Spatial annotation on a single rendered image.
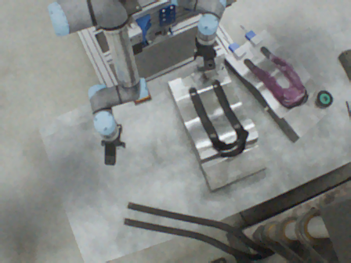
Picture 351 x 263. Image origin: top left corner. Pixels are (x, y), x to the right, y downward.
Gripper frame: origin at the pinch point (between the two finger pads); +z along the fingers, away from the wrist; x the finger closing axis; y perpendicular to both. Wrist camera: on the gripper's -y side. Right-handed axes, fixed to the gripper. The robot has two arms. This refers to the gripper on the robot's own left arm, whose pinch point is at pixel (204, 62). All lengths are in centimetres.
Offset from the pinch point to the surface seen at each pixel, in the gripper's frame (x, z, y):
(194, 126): 9.7, -4.5, -30.6
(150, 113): 27.4, 4.6, -19.2
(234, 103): -9.0, -3.7, -22.9
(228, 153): -2.5, -2.5, -43.9
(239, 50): -16.6, -3.6, 2.2
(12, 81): 122, 85, 46
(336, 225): -6, -103, -81
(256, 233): -10, 2, -80
